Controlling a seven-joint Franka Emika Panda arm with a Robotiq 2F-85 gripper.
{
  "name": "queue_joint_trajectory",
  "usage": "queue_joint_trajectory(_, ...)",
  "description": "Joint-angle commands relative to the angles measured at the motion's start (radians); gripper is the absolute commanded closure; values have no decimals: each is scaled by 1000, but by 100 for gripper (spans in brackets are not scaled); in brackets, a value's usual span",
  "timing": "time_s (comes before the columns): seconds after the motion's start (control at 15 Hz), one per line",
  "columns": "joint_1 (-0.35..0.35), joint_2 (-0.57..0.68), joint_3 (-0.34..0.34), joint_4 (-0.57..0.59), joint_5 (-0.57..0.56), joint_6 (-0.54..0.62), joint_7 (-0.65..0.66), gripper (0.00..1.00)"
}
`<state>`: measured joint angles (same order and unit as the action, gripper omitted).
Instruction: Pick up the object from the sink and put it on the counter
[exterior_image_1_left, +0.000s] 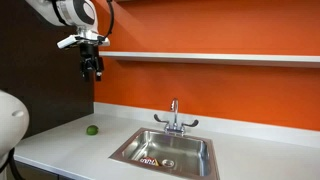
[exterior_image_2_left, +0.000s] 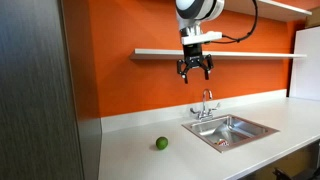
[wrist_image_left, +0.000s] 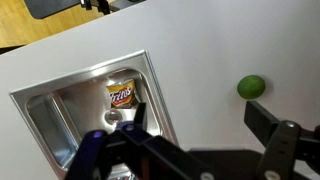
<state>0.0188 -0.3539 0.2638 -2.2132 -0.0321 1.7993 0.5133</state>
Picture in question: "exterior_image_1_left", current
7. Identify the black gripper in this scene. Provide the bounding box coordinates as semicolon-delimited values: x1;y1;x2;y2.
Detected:
80;44;104;81

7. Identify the yellow Fritos chip bag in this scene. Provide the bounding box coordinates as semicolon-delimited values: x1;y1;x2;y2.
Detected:
139;156;160;166

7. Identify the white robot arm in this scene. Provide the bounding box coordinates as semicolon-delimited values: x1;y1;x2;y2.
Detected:
25;0;110;81

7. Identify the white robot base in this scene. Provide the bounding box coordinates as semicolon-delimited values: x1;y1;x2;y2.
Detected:
0;91;29;173

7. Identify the stainless steel sink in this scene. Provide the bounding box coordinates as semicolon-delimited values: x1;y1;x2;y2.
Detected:
110;128;220;180

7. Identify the dark wood cabinet panel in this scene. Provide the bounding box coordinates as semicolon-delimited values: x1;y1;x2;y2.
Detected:
0;0;93;137

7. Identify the green lime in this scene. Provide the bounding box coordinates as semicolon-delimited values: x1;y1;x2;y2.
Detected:
86;125;99;136

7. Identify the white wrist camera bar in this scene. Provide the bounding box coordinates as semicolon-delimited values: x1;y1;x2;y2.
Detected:
57;34;110;49

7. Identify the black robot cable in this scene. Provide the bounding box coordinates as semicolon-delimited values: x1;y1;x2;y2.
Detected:
98;0;115;42

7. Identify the white wall shelf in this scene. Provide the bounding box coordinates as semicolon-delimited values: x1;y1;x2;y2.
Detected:
100;51;320;68

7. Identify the chrome faucet with black handles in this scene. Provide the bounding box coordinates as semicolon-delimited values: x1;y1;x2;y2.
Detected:
154;98;199;135

